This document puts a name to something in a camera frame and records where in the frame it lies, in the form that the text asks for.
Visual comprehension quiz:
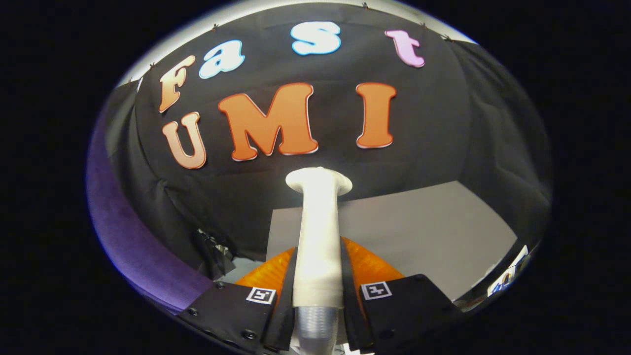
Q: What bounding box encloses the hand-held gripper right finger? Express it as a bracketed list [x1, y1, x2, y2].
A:
[339, 237, 464, 354]

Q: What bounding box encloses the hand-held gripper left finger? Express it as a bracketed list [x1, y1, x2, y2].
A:
[177, 247, 299, 354]

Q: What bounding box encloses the white garment steamer with hose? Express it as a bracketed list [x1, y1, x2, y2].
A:
[285, 167, 353, 355]

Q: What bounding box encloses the purple corduroy jacket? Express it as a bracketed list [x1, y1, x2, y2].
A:
[86, 112, 215, 315]

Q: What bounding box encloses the cabinet with dark top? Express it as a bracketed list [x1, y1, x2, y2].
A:
[266, 180, 519, 302]

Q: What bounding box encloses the white tray with small items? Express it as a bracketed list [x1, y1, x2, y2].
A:
[487, 245, 529, 298]

